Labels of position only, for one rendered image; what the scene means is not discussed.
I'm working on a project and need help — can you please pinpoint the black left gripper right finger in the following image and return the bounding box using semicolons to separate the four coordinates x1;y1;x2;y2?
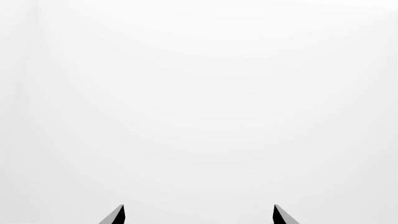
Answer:
272;203;301;224

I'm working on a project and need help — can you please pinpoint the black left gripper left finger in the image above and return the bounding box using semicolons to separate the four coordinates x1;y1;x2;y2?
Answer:
98;203;127;224

